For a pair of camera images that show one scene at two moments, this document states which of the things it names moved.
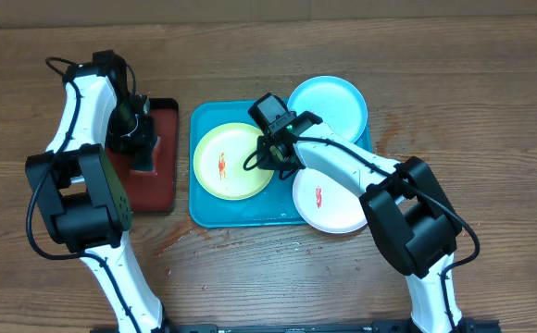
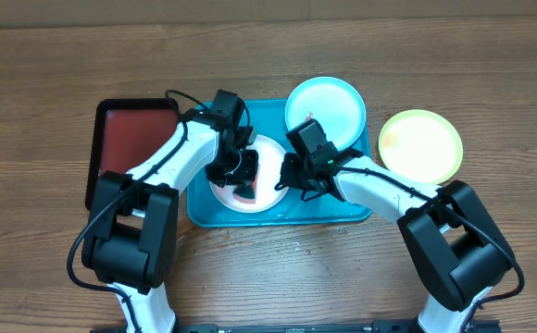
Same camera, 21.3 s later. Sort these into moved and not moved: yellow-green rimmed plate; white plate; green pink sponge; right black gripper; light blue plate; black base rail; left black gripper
Moved: right black gripper; left black gripper; green pink sponge; yellow-green rimmed plate; white plate
Not moved: black base rail; light blue plate
